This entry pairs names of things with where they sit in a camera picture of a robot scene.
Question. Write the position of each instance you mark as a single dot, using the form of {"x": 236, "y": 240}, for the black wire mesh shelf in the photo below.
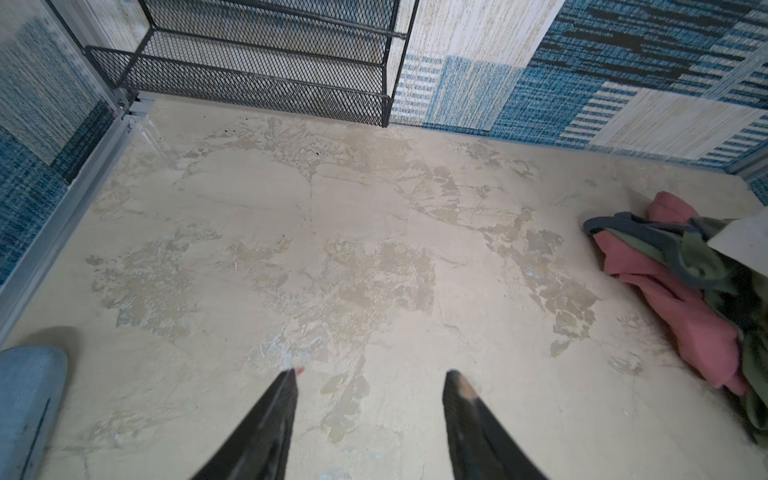
{"x": 334, "y": 59}

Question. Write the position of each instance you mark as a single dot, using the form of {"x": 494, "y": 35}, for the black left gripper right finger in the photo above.
{"x": 479, "y": 446}

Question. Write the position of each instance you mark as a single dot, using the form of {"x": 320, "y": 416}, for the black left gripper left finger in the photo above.
{"x": 259, "y": 446}

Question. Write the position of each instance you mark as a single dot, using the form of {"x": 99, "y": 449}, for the green cloth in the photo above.
{"x": 735, "y": 292}

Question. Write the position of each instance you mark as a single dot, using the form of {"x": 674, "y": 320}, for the grey blue oval object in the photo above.
{"x": 32, "y": 383}

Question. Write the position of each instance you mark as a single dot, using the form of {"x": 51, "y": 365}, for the white cloth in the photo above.
{"x": 745, "y": 241}

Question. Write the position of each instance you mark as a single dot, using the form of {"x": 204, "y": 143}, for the pink red cloth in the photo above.
{"x": 706, "y": 341}

